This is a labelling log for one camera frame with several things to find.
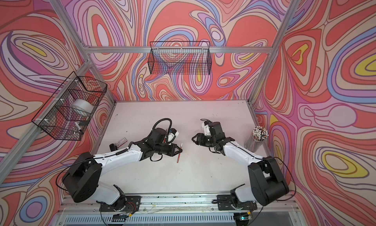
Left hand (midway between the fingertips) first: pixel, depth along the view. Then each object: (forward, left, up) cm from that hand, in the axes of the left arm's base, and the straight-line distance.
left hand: (183, 152), depth 81 cm
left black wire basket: (+15, +63, +16) cm, 67 cm away
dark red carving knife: (+3, +1, +1) cm, 4 cm away
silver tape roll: (+16, +52, +22) cm, 59 cm away
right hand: (+6, -7, -1) cm, 10 cm away
